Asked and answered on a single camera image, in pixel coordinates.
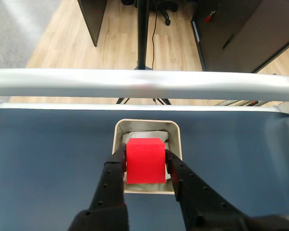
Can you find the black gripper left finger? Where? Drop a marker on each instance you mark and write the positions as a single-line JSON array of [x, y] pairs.
[[108, 192]]

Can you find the beige square box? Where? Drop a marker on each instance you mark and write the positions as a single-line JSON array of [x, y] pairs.
[[178, 142]]

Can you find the narrow dark cabinet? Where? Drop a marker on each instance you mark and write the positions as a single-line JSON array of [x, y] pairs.
[[92, 19]]

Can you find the red cube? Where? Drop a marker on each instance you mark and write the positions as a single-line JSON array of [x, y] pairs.
[[145, 161]]

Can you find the red keys on cabinet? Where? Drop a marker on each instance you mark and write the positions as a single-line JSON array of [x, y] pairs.
[[210, 16]]

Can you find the wide dark cabinet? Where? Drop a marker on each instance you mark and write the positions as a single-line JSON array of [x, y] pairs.
[[243, 36]]

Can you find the black tripod stand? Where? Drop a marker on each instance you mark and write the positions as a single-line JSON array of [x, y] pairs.
[[142, 36]]

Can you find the silver metal table frame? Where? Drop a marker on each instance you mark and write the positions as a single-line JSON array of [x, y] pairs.
[[86, 83]]

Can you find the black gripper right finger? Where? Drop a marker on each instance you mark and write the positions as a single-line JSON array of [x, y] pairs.
[[200, 204]]

